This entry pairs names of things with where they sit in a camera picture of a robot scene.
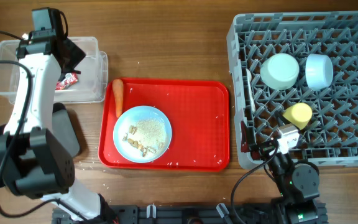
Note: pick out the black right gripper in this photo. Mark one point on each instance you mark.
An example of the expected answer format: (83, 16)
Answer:
(266, 148)

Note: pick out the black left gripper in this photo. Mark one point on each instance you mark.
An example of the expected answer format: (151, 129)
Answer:
(79, 56)

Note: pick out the red snack wrapper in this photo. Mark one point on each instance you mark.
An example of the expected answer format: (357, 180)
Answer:
(69, 80)

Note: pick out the orange carrot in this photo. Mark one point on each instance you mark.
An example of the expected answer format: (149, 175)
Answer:
(118, 91)

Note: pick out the yellow plastic cup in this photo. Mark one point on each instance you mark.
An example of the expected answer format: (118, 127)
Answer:
(299, 115)

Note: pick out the mint green bowl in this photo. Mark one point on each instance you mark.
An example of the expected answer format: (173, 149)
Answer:
(280, 71)

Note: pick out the light blue plate with rice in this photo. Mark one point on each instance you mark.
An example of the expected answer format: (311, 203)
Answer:
(142, 134)

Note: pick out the light blue bowl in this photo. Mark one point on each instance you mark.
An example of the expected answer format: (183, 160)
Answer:
(318, 71)

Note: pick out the white plastic spoon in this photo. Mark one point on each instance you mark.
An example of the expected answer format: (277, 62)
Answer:
(250, 92)

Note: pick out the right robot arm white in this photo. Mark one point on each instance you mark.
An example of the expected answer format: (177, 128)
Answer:
(297, 182)

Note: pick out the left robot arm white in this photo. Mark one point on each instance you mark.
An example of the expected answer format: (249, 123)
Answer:
(33, 162)

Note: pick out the grey dishwasher rack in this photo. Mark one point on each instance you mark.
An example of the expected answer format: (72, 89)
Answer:
(331, 136)

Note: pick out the red plastic tray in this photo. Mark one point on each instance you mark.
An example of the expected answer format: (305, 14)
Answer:
(198, 112)

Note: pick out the clear plastic bin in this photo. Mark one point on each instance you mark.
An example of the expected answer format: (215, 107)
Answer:
(92, 81)

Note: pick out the black bin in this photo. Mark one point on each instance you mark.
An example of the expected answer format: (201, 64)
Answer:
(62, 129)

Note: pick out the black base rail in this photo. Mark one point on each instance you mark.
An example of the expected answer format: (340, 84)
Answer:
(249, 213)

